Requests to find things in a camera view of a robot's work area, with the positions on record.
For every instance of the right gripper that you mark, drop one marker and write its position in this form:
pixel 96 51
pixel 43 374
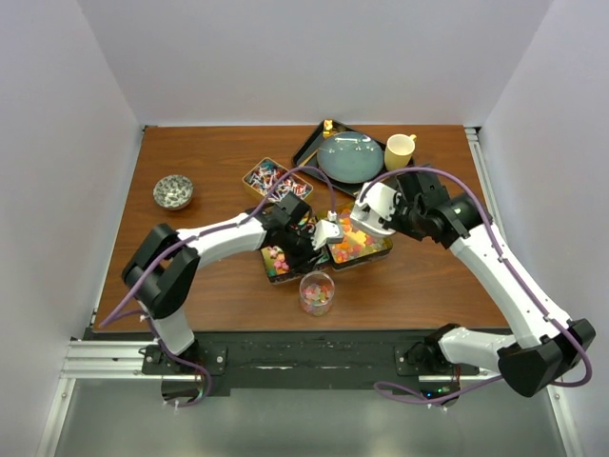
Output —
pixel 399 203

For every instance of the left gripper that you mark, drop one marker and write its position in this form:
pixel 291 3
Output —
pixel 304 262

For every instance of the tin of star candies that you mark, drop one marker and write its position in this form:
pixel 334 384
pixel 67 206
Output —
pixel 278 270

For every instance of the clear glass jar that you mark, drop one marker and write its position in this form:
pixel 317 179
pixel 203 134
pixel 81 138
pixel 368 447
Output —
pixel 317 291

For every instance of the tin of gummy candies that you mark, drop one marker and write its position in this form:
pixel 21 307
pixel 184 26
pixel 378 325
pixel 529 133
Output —
pixel 356 248

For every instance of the tin of lollipops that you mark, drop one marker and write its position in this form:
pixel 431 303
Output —
pixel 261 178

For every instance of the metal scoop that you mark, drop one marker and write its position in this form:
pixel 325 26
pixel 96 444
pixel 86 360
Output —
pixel 370 222

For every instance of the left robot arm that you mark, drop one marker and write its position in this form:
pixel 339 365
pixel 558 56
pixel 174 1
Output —
pixel 160 273

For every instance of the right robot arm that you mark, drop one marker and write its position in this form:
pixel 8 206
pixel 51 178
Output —
pixel 545 346

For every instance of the yellow cup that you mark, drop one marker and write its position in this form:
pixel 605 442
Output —
pixel 399 150

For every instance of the blue-grey plate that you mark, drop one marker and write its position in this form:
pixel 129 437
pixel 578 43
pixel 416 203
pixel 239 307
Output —
pixel 350 157

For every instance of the gold spoon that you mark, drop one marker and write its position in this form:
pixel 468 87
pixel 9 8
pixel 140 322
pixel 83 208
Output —
pixel 328 128

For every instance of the patterned small bowl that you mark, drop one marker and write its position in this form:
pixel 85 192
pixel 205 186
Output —
pixel 173 192

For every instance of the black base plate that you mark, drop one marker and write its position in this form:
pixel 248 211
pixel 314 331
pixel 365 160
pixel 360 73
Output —
pixel 338 359

